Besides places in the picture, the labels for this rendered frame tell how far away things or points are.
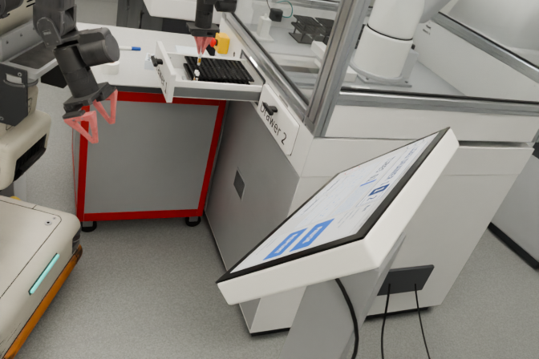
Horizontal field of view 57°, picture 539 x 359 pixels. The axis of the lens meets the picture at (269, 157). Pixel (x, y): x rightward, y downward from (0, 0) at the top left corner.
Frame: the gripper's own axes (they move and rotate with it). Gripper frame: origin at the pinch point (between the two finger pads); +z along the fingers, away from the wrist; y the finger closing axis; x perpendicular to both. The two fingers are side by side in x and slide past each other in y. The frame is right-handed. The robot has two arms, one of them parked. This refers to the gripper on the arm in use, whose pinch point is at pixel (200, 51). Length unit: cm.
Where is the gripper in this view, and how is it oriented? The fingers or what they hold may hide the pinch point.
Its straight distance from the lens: 175.9
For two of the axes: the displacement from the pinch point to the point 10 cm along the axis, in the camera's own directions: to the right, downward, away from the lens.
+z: -1.7, 8.4, 5.2
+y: 9.2, -0.6, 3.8
